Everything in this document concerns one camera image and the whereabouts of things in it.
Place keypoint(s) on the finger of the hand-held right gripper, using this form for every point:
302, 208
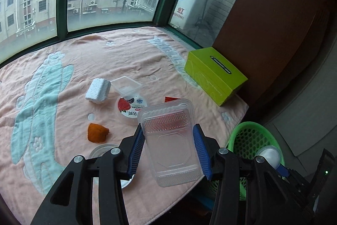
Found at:
283, 171

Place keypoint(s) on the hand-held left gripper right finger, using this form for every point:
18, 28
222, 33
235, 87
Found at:
202, 153

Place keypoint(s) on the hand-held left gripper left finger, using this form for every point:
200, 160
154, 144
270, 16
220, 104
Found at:
135, 153

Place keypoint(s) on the white plastic dome cup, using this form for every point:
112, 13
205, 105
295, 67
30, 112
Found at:
268, 156

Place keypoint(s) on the clear plastic tray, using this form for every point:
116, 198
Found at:
168, 151

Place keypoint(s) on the green perforated plastic basket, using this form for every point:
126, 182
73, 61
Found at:
246, 124

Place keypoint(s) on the orange snack wrapper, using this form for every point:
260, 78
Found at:
169, 99

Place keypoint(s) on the white round plastic lid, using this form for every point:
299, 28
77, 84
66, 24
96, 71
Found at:
101, 151

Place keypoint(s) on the orange peel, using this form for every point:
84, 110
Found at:
97, 132

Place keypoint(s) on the blue box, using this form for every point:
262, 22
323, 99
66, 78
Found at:
205, 201

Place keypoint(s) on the white cupboard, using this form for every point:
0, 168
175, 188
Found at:
308, 114

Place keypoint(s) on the small clear plastic container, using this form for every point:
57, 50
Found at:
126, 88

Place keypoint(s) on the white foam block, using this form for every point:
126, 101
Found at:
97, 89

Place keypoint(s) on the green cardboard box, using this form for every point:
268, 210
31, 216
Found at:
210, 74

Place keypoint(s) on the pink printed blanket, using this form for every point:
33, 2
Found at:
158, 61

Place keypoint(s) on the white printed outdoor unit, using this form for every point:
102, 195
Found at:
200, 11

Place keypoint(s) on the brown wooden cabinet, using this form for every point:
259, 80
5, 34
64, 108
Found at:
276, 16

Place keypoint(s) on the beige apartment building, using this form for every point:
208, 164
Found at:
31, 3

